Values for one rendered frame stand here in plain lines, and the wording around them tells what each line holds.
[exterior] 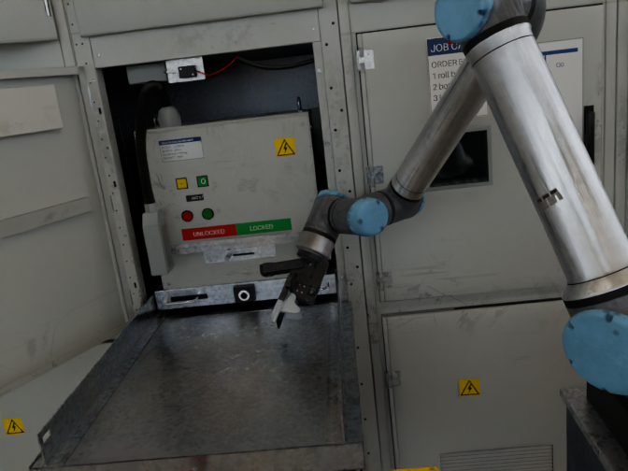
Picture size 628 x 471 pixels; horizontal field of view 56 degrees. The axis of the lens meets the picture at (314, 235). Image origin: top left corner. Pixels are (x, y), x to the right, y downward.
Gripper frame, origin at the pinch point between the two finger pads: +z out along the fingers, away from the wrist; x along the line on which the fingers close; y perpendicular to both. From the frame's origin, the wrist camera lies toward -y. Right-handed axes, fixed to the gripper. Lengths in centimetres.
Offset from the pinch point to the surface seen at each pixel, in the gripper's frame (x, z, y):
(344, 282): 21.8, -20.1, 11.7
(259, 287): 25.5, -10.1, -11.2
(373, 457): 49, 23, 39
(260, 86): 64, -87, -49
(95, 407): -15.1, 31.4, -26.7
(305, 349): 0.3, 2.3, 9.6
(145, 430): -24.2, 29.8, -12.5
